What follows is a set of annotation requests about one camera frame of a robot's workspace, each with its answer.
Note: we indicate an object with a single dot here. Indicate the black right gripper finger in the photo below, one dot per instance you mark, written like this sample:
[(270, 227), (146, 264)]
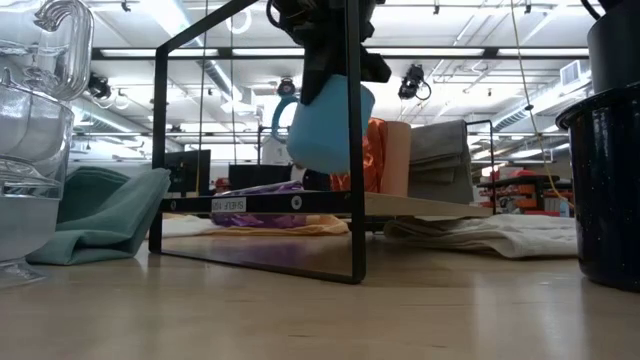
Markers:
[(377, 67), (322, 67)]

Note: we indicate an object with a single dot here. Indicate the blue mug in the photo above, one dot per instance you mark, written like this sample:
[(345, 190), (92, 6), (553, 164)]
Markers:
[(320, 135)]

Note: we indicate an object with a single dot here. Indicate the orange translucent tumbler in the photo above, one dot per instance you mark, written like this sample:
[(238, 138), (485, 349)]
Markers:
[(372, 160)]

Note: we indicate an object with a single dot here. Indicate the peach plastic cup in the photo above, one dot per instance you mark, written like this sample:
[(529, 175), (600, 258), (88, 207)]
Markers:
[(397, 160)]

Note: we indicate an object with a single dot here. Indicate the purple translucent tumbler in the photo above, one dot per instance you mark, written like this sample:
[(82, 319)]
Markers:
[(250, 221)]

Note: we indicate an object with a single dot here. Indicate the black plastic cup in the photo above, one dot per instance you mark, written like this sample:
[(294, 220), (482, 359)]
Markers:
[(617, 50)]

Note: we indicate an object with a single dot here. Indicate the clear plastic cup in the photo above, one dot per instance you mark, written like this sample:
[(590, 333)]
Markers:
[(80, 50), (30, 225)]

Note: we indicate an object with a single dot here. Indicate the dark speckled enamel mug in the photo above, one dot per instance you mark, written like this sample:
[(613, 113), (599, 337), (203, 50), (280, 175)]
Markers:
[(610, 200)]

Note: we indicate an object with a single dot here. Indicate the grey folded cloth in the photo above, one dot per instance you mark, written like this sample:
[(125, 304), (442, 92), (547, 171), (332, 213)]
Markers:
[(440, 160)]

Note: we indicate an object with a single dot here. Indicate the black monitor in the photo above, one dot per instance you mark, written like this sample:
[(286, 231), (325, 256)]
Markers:
[(190, 172), (255, 177)]

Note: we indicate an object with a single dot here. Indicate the red storage rack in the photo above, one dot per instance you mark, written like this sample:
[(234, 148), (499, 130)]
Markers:
[(525, 192)]

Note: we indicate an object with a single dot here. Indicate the white plaid cloth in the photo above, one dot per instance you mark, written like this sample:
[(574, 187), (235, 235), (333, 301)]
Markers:
[(500, 235)]

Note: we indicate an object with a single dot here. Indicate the white folded napkin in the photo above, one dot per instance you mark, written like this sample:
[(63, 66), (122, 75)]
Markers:
[(185, 227)]

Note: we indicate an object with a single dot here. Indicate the teal cloth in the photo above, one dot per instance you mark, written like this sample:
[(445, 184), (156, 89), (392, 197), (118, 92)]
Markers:
[(110, 220)]

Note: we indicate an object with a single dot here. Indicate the black ceiling camera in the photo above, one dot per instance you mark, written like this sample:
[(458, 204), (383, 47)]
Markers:
[(99, 87), (411, 82), (286, 88)]

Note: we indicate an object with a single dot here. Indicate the wooden shelf with black frame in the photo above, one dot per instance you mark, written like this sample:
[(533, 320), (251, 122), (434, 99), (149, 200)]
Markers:
[(425, 205)]

